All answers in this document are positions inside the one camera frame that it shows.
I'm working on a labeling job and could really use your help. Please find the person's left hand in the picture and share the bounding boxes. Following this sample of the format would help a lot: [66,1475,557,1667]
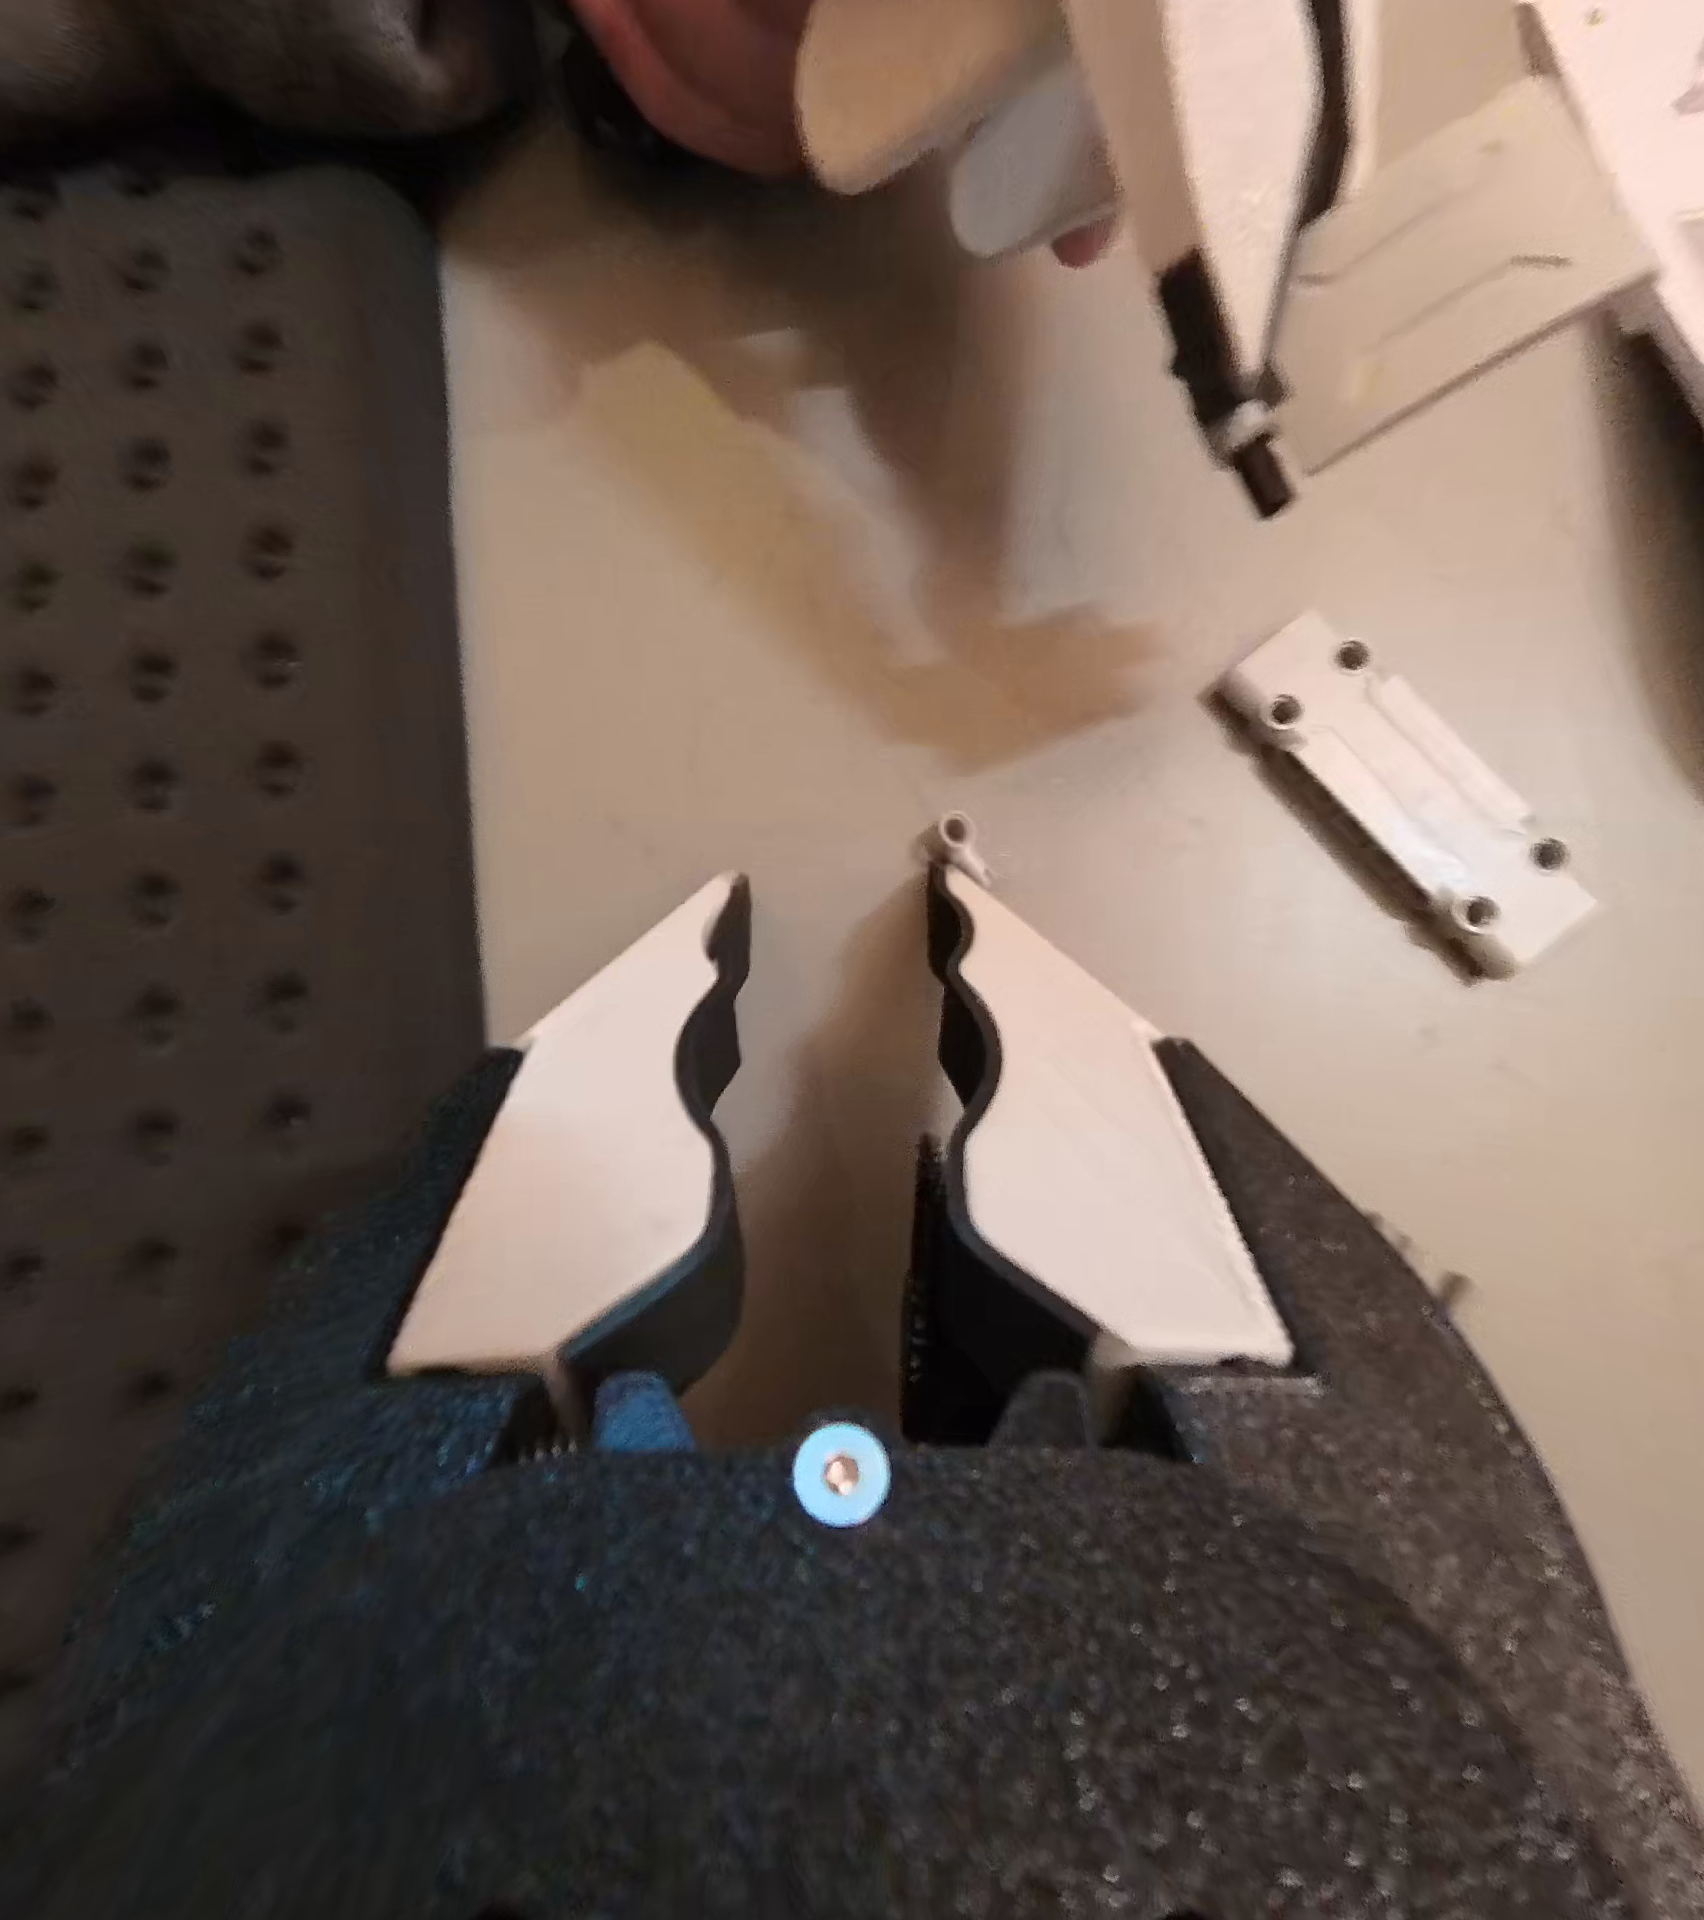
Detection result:
[564,0,824,173]

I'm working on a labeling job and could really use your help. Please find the white instruction booklet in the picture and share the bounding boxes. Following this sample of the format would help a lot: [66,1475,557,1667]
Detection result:
[1518,0,1704,919]

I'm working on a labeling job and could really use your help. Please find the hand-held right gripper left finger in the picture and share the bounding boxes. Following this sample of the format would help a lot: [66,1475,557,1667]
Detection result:
[383,871,756,1450]

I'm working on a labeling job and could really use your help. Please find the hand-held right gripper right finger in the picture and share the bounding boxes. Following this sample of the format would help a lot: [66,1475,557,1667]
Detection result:
[904,863,1304,1450]

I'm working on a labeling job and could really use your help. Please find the grey flat panel with holes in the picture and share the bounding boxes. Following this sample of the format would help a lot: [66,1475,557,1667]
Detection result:
[1207,607,1601,984]

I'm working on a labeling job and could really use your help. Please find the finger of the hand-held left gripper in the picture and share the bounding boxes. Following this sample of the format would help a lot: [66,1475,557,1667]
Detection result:
[1058,0,1394,525]

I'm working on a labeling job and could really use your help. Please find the grey desk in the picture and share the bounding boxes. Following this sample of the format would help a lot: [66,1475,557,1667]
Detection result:
[431,120,1704,1920]

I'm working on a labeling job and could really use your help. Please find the person's grey sweater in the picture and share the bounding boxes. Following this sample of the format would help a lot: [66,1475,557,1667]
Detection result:
[0,0,575,199]

